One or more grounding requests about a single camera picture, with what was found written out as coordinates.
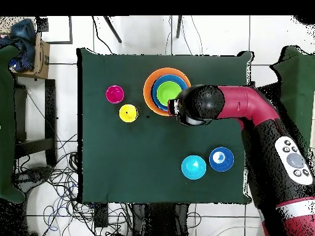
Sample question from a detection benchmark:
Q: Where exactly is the dark green table cloth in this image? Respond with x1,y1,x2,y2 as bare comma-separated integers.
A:
76,47,254,205

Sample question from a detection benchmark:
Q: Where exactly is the black stool frame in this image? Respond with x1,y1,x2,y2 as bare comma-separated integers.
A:
14,79,57,167

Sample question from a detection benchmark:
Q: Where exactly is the red plastic cup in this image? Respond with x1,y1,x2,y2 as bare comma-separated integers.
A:
105,85,125,104

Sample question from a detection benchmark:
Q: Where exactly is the small green bowl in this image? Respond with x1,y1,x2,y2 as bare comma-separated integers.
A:
156,81,183,107

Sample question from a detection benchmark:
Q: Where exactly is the grey pedestal foot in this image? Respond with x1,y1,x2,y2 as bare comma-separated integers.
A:
13,165,54,195

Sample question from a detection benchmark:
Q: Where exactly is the small dark blue bowl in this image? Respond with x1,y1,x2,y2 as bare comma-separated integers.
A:
209,146,235,172

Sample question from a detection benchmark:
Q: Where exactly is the yellow plastic cup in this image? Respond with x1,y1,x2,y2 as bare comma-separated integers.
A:
118,103,139,124

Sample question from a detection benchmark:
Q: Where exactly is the large blue bowl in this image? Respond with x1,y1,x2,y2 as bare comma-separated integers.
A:
151,74,189,112

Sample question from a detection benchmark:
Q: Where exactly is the cardboard box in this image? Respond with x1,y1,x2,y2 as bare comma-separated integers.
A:
12,33,50,80

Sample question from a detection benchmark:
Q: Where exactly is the blue cloth bundle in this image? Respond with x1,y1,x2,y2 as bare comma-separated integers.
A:
0,18,36,71

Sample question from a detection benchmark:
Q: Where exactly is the black tripod leg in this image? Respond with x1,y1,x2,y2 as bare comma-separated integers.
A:
175,15,183,39
103,15,122,44

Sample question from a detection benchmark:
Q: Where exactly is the small light blue bowl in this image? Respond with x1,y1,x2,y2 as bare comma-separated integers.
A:
181,155,207,181

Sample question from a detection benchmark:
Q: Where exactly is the shallow blue ribbed bowl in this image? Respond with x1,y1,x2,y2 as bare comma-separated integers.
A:
154,78,185,111

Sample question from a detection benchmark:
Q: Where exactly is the green cloth covered table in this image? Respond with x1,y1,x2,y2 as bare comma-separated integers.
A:
0,45,25,203
269,45,315,153

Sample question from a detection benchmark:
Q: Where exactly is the tangle of black cables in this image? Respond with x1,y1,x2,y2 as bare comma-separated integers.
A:
14,133,134,236

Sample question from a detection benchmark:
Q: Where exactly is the large orange bowl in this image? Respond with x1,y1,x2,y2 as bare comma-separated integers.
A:
143,67,192,117

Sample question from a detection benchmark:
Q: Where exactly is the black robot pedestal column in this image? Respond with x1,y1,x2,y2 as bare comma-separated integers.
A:
132,202,190,236

